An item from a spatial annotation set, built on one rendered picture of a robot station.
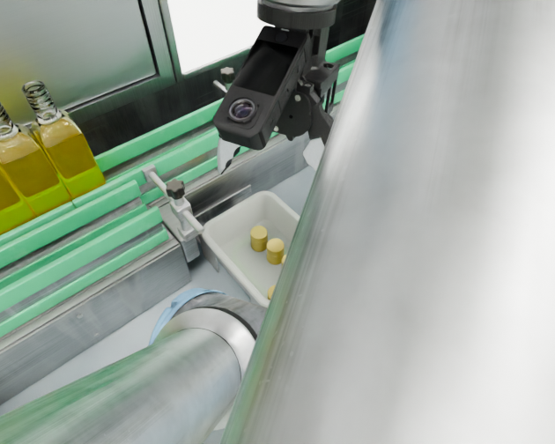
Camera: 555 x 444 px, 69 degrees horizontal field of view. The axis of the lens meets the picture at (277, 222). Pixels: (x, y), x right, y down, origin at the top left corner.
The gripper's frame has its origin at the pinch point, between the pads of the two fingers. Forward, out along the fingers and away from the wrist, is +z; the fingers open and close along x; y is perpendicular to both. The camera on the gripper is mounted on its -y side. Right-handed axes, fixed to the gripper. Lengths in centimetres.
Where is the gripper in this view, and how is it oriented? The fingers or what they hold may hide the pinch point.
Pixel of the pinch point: (274, 196)
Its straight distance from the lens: 47.3
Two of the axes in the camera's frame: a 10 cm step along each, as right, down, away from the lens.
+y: 4.0, -5.8, 7.1
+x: -9.1, -3.1, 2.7
